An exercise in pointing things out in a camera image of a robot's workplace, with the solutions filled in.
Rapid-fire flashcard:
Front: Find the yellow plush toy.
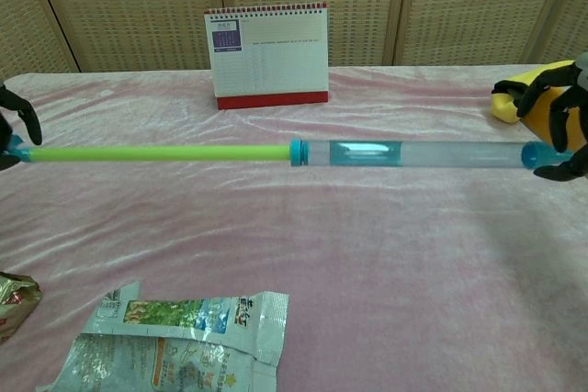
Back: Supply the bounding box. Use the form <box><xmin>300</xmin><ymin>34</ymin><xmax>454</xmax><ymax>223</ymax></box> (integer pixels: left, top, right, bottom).
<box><xmin>490</xmin><ymin>63</ymin><xmax>552</xmax><ymax>125</ymax></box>

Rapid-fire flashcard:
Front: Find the green and blue water pump toy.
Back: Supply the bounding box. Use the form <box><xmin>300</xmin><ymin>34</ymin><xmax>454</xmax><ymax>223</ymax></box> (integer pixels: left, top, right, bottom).
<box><xmin>6</xmin><ymin>132</ymin><xmax>575</xmax><ymax>171</ymax></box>

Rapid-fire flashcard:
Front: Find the pink velvet tablecloth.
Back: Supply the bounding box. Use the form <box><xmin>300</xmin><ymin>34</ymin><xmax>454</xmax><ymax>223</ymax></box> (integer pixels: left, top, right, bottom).
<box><xmin>0</xmin><ymin>63</ymin><xmax>588</xmax><ymax>392</ymax></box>

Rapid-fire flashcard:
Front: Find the gold foil snack bag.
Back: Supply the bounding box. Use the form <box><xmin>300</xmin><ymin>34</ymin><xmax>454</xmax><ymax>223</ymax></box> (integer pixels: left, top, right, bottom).
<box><xmin>0</xmin><ymin>271</ymin><xmax>43</xmax><ymax>346</ymax></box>

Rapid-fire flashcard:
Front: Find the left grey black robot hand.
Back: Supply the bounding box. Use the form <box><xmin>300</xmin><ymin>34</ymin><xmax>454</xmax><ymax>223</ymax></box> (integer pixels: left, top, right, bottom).
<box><xmin>0</xmin><ymin>82</ymin><xmax>44</xmax><ymax>173</ymax></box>

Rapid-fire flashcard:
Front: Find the white printed plastic bag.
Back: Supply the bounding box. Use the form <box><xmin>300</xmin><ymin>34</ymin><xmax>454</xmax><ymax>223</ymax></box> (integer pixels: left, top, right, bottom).
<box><xmin>36</xmin><ymin>279</ymin><xmax>291</xmax><ymax>392</ymax></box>

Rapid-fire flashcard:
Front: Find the red white desk calendar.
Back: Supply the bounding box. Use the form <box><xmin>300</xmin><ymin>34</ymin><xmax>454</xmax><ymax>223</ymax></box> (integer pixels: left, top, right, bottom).
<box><xmin>203</xmin><ymin>1</ymin><xmax>331</xmax><ymax>111</ymax></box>

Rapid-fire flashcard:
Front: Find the yellow cardboard box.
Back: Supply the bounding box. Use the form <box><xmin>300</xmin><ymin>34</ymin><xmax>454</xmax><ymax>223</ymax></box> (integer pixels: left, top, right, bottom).
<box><xmin>523</xmin><ymin>84</ymin><xmax>588</xmax><ymax>157</ymax></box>

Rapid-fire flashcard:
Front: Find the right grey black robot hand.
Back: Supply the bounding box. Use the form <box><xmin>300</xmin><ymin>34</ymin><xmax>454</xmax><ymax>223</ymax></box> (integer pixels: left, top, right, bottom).
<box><xmin>492</xmin><ymin>50</ymin><xmax>588</xmax><ymax>182</ymax></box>

